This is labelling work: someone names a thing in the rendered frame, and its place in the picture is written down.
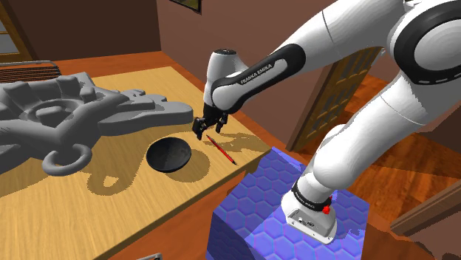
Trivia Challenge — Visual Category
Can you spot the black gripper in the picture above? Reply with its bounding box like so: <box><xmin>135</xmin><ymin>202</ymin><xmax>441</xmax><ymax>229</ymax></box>
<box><xmin>192</xmin><ymin>103</ymin><xmax>229</xmax><ymax>141</ymax></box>

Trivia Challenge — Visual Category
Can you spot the black bowl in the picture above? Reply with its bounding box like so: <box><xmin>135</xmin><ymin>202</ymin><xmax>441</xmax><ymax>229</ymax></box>
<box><xmin>146</xmin><ymin>137</ymin><xmax>193</xmax><ymax>174</ymax></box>

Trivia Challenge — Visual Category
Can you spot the wooden framed window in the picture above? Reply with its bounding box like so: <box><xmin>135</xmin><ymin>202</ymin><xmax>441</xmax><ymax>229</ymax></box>
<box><xmin>0</xmin><ymin>0</ymin><xmax>34</xmax><ymax>64</ymax></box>

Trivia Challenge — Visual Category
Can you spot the dark framed wall picture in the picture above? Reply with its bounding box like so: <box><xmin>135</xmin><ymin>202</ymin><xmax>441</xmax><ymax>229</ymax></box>
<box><xmin>168</xmin><ymin>0</ymin><xmax>202</xmax><ymax>16</ymax></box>

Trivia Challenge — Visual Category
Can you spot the brown wooden panelled door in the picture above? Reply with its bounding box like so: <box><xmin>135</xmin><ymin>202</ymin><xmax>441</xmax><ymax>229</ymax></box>
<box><xmin>285</xmin><ymin>46</ymin><xmax>383</xmax><ymax>153</ymax></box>

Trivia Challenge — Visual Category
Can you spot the blue hexagon patterned robot stand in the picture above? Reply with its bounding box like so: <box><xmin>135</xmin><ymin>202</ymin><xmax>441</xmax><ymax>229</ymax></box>
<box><xmin>205</xmin><ymin>146</ymin><xmax>371</xmax><ymax>260</ymax></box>

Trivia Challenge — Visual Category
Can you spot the red pencil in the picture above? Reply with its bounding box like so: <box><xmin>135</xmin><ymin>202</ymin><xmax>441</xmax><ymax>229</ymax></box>
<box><xmin>205</xmin><ymin>134</ymin><xmax>238</xmax><ymax>166</ymax></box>

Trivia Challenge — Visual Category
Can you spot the large grey sculpture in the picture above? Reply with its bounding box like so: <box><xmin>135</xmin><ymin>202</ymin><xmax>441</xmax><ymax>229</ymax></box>
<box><xmin>0</xmin><ymin>72</ymin><xmax>195</xmax><ymax>177</ymax></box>

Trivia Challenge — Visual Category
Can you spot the light wooden table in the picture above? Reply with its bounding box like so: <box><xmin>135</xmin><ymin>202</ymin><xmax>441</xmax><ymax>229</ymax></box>
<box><xmin>0</xmin><ymin>66</ymin><xmax>273</xmax><ymax>260</ymax></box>

